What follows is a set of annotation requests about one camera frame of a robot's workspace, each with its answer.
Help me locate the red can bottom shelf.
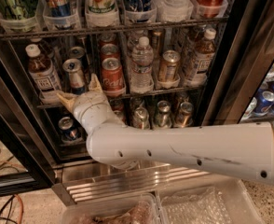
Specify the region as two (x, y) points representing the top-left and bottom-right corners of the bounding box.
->
(110, 100), (126, 122)

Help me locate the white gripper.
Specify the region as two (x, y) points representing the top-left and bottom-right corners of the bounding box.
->
(57, 73), (124, 134)

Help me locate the left clear plastic bin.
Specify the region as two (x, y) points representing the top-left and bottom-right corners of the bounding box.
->
(60, 193), (161, 224)

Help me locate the green can bottom shelf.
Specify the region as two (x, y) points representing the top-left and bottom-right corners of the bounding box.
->
(154, 100), (171, 128)

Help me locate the upper wire shelf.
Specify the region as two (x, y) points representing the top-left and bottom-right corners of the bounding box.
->
(0, 16), (228, 40)

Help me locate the Pepsi can right fridge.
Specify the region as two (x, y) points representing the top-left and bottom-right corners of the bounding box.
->
(253, 91), (274, 116)

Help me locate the orange cable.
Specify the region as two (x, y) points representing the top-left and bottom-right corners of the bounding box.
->
(12, 193), (25, 224)

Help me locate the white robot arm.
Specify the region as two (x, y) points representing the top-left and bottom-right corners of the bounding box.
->
(57, 75), (274, 185)

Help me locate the open fridge door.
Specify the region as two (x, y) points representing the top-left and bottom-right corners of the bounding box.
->
(0, 39), (56, 197)

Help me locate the wire shelf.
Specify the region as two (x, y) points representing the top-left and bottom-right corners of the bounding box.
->
(36, 83), (206, 109)
(0, 16), (228, 40)

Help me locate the left iced tea bottle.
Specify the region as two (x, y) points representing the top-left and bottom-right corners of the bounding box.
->
(25, 44), (62, 104)

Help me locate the right clear plastic bin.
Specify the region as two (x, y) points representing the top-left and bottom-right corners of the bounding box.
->
(156, 176), (265, 224)

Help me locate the clear plastic bin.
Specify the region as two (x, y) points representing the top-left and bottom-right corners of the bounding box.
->
(60, 193), (161, 224)
(156, 176), (265, 224)

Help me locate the right iced tea bottle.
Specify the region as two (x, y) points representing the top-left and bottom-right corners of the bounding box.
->
(185, 28), (216, 82)

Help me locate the bronze can bottom shelf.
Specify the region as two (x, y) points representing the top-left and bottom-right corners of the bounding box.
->
(175, 102), (194, 127)

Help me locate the blue Pepsi can bottom shelf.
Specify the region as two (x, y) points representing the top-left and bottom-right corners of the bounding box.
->
(58, 117), (81, 141)

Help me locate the silver can bottom shelf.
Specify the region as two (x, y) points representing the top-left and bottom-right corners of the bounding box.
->
(132, 107), (150, 130)

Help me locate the middle wire shelf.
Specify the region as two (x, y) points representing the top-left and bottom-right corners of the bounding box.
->
(36, 83), (206, 109)

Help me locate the gold soda can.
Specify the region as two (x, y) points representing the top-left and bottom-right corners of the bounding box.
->
(158, 50), (181, 82)

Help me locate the top shelf water bottle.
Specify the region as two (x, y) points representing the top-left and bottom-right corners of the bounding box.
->
(154, 0), (193, 22)

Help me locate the clear water bottle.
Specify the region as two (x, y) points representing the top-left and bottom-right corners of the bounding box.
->
(130, 36), (154, 90)

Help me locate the front Coca-Cola can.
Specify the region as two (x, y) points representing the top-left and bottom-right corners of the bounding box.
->
(102, 58), (124, 97)

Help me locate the iced tea bottle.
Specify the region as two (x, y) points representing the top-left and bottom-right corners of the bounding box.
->
(25, 44), (62, 104)
(185, 28), (216, 82)

